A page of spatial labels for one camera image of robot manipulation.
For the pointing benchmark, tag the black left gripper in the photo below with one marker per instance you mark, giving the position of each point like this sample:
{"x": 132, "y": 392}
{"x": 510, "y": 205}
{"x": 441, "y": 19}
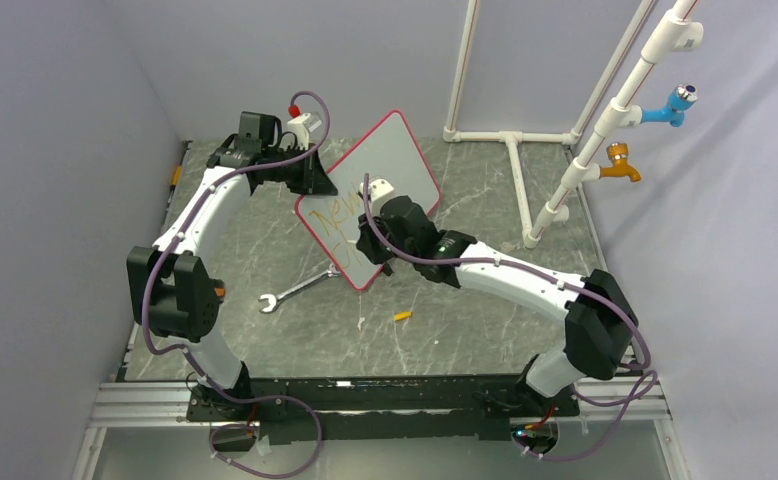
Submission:
{"x": 314, "y": 181}

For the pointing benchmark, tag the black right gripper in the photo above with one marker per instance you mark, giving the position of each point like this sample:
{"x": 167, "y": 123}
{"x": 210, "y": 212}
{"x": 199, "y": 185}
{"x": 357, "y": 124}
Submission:
{"x": 367, "y": 242}

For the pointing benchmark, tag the pink framed whiteboard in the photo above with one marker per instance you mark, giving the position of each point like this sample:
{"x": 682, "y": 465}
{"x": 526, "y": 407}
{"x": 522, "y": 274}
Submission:
{"x": 389, "y": 154}

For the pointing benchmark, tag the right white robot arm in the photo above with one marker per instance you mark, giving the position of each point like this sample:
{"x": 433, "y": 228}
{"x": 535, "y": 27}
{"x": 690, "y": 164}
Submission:
{"x": 597, "y": 320}

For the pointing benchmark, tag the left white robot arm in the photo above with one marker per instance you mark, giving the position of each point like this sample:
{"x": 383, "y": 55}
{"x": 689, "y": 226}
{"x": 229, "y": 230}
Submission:
{"x": 175, "y": 300}

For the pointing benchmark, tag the silver wrench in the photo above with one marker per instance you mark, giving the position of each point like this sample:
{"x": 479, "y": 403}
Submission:
{"x": 271, "y": 302}

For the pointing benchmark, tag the orange tap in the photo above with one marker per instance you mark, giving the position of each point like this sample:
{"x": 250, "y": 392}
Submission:
{"x": 618, "y": 154}

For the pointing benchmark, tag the blue tap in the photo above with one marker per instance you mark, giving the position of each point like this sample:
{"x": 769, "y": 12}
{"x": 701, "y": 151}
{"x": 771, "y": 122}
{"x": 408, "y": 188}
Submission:
{"x": 682, "y": 98}

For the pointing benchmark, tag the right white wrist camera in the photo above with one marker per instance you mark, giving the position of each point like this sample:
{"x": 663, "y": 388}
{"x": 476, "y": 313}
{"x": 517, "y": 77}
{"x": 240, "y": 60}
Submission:
{"x": 376, "y": 193}

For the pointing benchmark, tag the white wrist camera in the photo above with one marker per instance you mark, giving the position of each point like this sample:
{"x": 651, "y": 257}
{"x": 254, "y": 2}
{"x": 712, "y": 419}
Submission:
{"x": 376, "y": 193}
{"x": 302, "y": 126}

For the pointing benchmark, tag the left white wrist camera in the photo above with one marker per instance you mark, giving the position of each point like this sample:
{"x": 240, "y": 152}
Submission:
{"x": 302, "y": 126}

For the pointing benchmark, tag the orange black tool at wall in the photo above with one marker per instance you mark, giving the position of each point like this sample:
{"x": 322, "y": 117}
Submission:
{"x": 175, "y": 177}

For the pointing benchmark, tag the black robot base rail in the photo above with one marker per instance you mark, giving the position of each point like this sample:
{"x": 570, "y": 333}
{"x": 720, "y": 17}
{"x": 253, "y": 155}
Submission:
{"x": 486, "y": 407}

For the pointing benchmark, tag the aluminium frame rail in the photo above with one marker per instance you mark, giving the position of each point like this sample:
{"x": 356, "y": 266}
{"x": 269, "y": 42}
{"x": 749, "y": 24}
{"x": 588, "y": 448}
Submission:
{"x": 133, "y": 405}

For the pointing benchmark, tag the white pvc pipe frame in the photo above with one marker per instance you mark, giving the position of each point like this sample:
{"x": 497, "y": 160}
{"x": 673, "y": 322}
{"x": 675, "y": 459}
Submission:
{"x": 545, "y": 71}

